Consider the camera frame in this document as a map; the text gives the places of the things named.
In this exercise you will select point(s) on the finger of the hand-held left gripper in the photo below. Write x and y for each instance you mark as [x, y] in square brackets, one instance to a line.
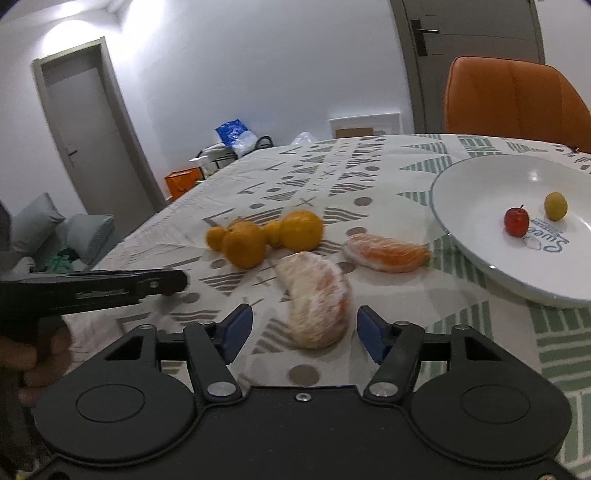
[138, 282]

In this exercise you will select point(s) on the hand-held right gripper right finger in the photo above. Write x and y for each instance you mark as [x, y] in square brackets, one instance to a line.
[369, 337]

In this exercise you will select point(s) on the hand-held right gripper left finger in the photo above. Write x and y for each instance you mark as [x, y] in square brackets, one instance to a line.
[238, 332]

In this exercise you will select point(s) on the peeled pale pomelo segment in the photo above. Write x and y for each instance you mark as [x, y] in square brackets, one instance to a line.
[318, 300]

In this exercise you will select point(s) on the peeled orange-fleshed pomelo segment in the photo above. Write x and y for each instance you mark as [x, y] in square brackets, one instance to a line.
[388, 256]

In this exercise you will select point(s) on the medium orange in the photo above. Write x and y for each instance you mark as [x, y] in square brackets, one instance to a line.
[243, 247]

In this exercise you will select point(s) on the small orange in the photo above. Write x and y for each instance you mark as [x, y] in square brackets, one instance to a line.
[214, 238]
[273, 233]

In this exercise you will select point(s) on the large orange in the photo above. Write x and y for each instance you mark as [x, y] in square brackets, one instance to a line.
[302, 230]

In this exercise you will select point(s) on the white deep plate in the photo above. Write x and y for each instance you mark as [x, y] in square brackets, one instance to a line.
[485, 194]

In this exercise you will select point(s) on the person's left hand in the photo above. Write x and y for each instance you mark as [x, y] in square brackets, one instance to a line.
[25, 360]

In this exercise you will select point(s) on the green cloth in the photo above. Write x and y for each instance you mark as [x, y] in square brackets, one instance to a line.
[60, 261]

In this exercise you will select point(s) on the grey cushion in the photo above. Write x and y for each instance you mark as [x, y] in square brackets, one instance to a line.
[34, 221]
[90, 235]

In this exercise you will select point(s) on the orange box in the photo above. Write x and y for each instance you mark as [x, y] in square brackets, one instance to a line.
[183, 182]

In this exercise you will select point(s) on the black metal rack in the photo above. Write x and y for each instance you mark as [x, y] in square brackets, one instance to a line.
[221, 161]

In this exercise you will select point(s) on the patterned tablecloth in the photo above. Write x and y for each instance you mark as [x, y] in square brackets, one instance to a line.
[323, 184]

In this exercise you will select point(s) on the plain grey door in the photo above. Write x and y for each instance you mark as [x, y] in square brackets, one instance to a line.
[92, 129]

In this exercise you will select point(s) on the blue and white plastic bag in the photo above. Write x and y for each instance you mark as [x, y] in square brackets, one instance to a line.
[234, 134]

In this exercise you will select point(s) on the small red apple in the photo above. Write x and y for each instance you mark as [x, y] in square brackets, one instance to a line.
[515, 222]

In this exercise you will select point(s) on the brown cardboard piece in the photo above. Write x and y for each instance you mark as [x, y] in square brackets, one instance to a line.
[355, 131]

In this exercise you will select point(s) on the white foam packaging board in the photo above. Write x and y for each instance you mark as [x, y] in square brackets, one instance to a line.
[364, 121]

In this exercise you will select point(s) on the small yellow round fruit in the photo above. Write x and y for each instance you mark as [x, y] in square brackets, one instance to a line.
[555, 206]

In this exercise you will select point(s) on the orange chair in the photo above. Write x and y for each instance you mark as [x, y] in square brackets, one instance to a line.
[508, 101]

